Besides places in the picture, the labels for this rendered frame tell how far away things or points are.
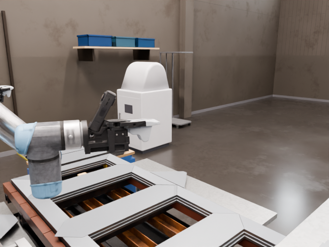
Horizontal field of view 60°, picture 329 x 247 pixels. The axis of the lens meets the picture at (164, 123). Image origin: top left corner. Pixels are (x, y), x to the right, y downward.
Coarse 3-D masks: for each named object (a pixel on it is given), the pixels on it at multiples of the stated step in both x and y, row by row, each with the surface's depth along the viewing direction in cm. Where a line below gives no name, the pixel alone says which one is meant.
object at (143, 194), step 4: (136, 192) 167; (140, 192) 167; (144, 192) 167; (140, 196) 162; (144, 196) 162; (148, 196) 162; (152, 196) 162; (144, 200) 158; (148, 200) 158; (152, 200) 158; (156, 200) 158; (160, 200) 158; (152, 204) 153
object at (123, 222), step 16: (128, 176) 194; (80, 192) 172; (176, 192) 167; (160, 208) 155; (192, 208) 154; (48, 224) 139; (112, 224) 136; (128, 224) 141; (64, 240) 125; (240, 240) 129; (256, 240) 127
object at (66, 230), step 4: (64, 224) 135; (68, 224) 135; (60, 228) 132; (64, 228) 132; (68, 228) 132; (72, 228) 132; (60, 232) 129; (64, 232) 129; (68, 232) 129; (72, 232) 129; (76, 232) 129; (64, 236) 126; (68, 236) 126; (72, 236) 126; (76, 236) 126; (80, 236) 126
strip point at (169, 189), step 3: (156, 186) 175; (159, 186) 175; (162, 186) 175; (165, 186) 175; (168, 186) 175; (171, 186) 175; (162, 189) 171; (165, 189) 171; (168, 189) 171; (171, 189) 171; (168, 192) 167; (171, 192) 167
